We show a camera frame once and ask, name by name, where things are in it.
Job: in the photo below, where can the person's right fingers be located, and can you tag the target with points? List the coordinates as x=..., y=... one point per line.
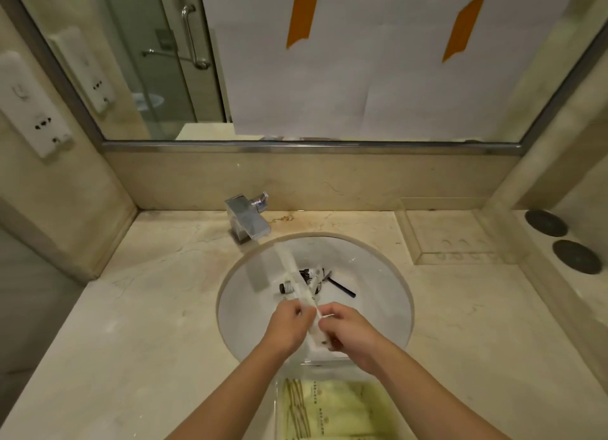
x=334, y=318

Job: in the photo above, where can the orange tape strip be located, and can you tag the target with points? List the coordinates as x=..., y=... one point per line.
x=302, y=19
x=463, y=27

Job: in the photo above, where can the person's left fingers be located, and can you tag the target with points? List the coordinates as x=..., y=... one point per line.
x=298, y=314

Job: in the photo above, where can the white paper sheets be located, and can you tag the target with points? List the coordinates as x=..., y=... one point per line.
x=380, y=74

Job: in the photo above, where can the metal framed wall mirror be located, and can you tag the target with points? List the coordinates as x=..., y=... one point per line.
x=156, y=74

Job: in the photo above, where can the chrome square faucet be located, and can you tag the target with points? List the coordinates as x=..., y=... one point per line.
x=247, y=215

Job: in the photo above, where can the clear acrylic tray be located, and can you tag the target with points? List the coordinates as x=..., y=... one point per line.
x=451, y=235

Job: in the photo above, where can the dark round coaster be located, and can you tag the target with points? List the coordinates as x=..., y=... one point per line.
x=546, y=222
x=577, y=256

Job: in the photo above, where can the black plastic comb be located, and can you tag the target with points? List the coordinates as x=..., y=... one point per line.
x=341, y=286

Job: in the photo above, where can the white round sink basin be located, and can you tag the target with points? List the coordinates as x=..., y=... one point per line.
x=375, y=287

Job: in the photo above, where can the white wall socket panel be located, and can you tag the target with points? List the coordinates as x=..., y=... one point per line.
x=28, y=104

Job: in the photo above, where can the person's right hand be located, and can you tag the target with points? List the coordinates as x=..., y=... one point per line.
x=356, y=341

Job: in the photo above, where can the person's left forearm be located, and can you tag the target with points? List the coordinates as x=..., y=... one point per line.
x=227, y=396

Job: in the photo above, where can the person's right forearm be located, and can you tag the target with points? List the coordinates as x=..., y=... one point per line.
x=430, y=393

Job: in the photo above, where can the clear toiletry packet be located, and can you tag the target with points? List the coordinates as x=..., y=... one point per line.
x=314, y=331

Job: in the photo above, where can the person's left hand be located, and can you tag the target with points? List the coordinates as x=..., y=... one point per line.
x=284, y=329

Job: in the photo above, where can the clear plastic storage box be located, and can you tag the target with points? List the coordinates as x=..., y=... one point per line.
x=332, y=373

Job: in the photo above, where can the small bottle with black cap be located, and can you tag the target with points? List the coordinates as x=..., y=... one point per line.
x=285, y=287
x=307, y=274

